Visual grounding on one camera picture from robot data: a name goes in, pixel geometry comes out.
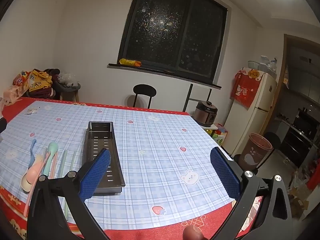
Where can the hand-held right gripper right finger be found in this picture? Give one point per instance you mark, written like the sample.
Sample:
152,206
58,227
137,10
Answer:
225,175

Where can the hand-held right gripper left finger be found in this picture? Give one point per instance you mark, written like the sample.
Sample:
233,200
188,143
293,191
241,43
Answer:
96,175

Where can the metal utensil tray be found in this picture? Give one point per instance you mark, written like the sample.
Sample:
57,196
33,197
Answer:
102,140

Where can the green spoon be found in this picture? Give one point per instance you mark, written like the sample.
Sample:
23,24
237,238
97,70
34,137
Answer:
53,147

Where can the blue spoon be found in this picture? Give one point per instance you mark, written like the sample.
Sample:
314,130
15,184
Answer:
32,152

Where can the person's right hand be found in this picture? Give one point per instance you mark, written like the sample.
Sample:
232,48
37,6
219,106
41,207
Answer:
193,233

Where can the brown trash bin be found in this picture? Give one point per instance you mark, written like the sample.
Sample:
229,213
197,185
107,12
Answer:
252,155

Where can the colourful small stool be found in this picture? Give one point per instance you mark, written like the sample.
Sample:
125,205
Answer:
220,136

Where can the black chair beside bin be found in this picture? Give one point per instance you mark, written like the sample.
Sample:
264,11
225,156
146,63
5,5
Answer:
275,140

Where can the cream refrigerator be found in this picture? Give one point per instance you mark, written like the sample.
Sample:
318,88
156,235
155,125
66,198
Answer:
252,120

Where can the rice cooker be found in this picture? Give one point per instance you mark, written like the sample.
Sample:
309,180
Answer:
203,113

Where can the blue plaid table mat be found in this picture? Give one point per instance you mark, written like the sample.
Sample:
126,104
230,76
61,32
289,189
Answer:
155,140

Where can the cardboard boxes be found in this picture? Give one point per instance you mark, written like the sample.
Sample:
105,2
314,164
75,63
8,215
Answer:
300,190

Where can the black oven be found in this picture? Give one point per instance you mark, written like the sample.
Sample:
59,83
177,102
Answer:
300,135

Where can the red printed cloth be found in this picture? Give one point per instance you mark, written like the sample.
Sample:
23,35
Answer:
246,90

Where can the white paper tag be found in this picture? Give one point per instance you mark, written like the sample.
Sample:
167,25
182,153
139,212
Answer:
32,110

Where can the grey stool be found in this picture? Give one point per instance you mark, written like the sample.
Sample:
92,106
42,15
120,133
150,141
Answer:
70,87

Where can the maroon clothes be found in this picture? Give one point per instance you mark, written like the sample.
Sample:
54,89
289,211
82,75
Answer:
42,94

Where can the black round-back chair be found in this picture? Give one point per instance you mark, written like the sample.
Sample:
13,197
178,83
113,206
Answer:
144,90

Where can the clear plastic bag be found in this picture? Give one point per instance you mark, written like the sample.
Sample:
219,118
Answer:
66,78

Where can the dark window sill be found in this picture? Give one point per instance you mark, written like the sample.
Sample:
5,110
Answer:
112,65

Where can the bowls and bags on refrigerator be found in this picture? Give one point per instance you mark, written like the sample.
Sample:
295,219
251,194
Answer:
262,63

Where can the yellow snack packet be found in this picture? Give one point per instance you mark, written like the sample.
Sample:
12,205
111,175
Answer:
128,62

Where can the orange snack bag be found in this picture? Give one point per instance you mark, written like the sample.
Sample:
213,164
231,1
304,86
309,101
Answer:
21,77

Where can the dark window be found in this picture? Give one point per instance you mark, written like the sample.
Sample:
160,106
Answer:
170,30

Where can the black chair frame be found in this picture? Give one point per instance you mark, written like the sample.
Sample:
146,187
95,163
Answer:
188,97

